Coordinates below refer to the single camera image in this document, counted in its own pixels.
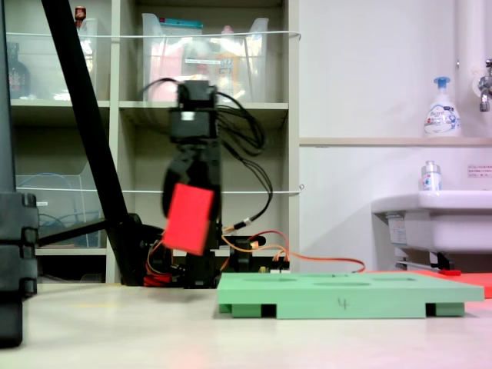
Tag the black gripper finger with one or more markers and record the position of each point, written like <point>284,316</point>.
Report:
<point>173,173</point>
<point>209,169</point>

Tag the red square block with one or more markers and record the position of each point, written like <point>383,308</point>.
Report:
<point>188,219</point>

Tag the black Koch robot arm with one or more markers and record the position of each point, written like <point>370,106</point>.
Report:
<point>200,269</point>

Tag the large clear plastic bin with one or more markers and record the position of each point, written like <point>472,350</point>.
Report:
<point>161,57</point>

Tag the black table clamp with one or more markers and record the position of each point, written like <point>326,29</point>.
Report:
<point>244,257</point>

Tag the beige shelf unit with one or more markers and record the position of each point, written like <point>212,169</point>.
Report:
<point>114,77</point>

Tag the black tripod leg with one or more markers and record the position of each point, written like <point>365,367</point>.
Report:
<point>88,123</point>
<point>5,96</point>

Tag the thin black tripod brace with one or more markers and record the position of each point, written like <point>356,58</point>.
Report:
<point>69,232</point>

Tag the brown capped bottle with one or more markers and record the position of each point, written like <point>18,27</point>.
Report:
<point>80,13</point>

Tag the notched black stack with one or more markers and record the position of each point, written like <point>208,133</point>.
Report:
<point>15,250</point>

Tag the dark glass bottle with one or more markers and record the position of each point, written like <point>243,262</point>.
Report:
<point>18,77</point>

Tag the green shape sorter board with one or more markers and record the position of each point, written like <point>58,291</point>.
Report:
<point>346,296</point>

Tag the small clear sanitizer bottle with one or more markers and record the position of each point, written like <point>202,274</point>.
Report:
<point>430,178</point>

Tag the white soap pump bottle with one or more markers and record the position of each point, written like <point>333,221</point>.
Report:
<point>442,115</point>

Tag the white sink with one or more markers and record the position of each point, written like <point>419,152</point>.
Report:
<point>442,223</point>

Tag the small red plastic piece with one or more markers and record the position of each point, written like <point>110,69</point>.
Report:
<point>450,272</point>

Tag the white wall label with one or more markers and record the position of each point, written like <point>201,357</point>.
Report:
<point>479,171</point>

